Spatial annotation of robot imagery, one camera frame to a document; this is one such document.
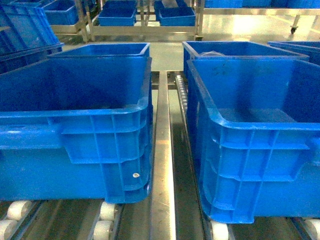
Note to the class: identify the steel shelf rack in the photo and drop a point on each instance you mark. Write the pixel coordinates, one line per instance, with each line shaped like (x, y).
(171, 211)

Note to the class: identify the blue bin rear left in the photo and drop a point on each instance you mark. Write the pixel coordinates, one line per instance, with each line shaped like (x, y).
(140, 49)

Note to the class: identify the blue bin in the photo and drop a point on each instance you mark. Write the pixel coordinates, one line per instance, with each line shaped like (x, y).
(254, 128)
(140, 49)
(77, 128)
(210, 49)

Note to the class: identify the blue bin front left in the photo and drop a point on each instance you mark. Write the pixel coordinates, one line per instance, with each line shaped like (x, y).
(77, 128)

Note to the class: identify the blue bin front right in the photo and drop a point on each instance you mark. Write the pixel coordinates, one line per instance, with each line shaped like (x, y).
(254, 128)

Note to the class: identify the blue bin rear right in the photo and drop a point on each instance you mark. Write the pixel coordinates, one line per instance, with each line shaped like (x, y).
(210, 49)

